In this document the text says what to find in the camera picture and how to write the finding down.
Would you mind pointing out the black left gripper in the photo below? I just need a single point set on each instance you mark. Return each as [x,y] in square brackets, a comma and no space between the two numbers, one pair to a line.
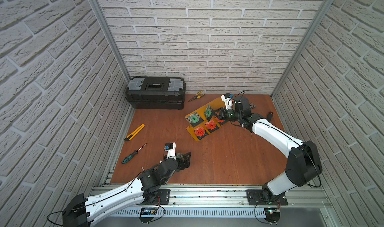
[182,160]

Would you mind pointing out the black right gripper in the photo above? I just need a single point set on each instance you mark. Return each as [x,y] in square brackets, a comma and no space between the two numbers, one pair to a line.
[222,113]

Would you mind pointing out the red tea bag small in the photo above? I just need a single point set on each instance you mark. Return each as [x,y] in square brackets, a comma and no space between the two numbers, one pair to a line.
[211,126]

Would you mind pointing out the green tea bag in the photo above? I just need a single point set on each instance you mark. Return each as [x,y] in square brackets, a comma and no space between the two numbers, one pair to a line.
[180,158]
[194,119]
[209,113]

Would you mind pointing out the red tea bag large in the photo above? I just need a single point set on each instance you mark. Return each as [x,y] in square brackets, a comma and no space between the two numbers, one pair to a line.
[200,132]

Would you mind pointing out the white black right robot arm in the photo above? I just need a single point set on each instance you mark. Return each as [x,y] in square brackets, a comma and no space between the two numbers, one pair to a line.
[303,159]

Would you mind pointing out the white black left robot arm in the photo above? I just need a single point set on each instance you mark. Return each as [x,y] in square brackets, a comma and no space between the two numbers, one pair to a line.
[88,211]

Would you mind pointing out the yellow wooden two-tier shelf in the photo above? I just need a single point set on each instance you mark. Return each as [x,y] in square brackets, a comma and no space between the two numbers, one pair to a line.
[215,104]

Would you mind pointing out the yellow black pliers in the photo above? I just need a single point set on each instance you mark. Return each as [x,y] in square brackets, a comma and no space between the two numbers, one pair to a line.
[197,96]

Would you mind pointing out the yellow utility knife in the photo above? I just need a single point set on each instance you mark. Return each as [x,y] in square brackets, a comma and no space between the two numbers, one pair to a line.
[134,133]

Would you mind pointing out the left controller board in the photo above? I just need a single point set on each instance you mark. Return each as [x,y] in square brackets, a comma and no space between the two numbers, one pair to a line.
[148,214]

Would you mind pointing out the controller board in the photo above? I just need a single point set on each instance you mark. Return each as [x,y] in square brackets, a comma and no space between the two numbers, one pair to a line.
[148,214]
[272,216]

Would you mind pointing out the black plastic toolbox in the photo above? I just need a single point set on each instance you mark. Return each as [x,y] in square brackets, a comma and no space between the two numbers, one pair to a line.
[166,93]

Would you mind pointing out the right controller board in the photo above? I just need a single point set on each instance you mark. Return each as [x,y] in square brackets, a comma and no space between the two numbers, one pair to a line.
[272,216]

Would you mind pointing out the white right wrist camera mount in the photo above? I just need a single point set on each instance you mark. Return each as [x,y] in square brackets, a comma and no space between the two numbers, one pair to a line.
[228,100]

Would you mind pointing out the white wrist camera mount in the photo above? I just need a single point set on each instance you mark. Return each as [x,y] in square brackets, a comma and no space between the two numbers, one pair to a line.
[228,100]
[170,149]

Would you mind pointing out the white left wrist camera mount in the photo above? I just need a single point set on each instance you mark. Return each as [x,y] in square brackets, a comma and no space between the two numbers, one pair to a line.
[170,149]

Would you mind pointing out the aluminium frame rail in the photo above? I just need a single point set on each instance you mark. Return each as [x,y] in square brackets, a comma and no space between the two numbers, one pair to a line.
[184,195]

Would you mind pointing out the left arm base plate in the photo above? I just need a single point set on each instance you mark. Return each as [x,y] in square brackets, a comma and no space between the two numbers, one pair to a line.
[159,197]

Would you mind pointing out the black orange screwdriver handle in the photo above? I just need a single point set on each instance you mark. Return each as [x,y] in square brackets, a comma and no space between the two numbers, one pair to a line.
[270,116]

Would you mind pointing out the green handled screwdriver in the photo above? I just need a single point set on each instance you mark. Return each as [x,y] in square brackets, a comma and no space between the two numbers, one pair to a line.
[131,156]

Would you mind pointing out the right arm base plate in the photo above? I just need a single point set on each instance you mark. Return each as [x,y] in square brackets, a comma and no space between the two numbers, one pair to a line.
[264,197]

